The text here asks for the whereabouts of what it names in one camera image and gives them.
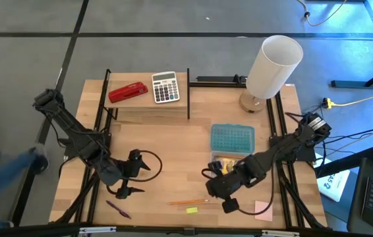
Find red stapler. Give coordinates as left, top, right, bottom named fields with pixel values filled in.
left=107, top=81, right=149, bottom=104

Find pink sticky note pad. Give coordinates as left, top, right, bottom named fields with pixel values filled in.
left=254, top=200, right=273, bottom=223

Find clear pencil case teal lid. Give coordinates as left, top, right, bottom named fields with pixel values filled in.
left=210, top=123, right=257, bottom=180

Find black desk leg bar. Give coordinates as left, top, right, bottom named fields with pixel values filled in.
left=314, top=146, right=373, bottom=179

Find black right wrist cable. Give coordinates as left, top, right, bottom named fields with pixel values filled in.
left=238, top=184, right=275, bottom=217

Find beige floor cable black plug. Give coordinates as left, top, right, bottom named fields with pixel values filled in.
left=297, top=0, right=349, bottom=28

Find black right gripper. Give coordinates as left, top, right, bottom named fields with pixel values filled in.
left=205, top=160, right=241, bottom=215

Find purple pen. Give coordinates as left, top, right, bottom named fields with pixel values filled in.
left=105, top=199, right=132, bottom=220

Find white shade wooden base lamp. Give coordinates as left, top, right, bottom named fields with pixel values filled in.
left=239, top=34, right=304, bottom=114

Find white calculator grey keys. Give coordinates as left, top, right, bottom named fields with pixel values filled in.
left=151, top=70, right=181, bottom=105

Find yellow extension cable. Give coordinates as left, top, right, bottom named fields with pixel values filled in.
left=322, top=92, right=373, bottom=110

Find white box blue print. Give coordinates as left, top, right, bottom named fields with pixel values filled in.
left=316, top=153, right=351, bottom=203

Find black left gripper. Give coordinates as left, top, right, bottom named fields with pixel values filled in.
left=115, top=148, right=152, bottom=201

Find silver frame bracket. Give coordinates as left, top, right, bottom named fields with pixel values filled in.
left=78, top=226, right=117, bottom=235
left=261, top=229, right=301, bottom=237

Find black neighbouring desk frame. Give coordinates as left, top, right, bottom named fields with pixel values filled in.
left=330, top=0, right=373, bottom=90

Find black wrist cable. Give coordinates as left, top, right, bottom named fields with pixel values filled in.
left=238, top=184, right=275, bottom=217
left=106, top=150, right=163, bottom=196

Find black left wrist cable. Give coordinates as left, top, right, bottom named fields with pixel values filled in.
left=106, top=150, right=163, bottom=196

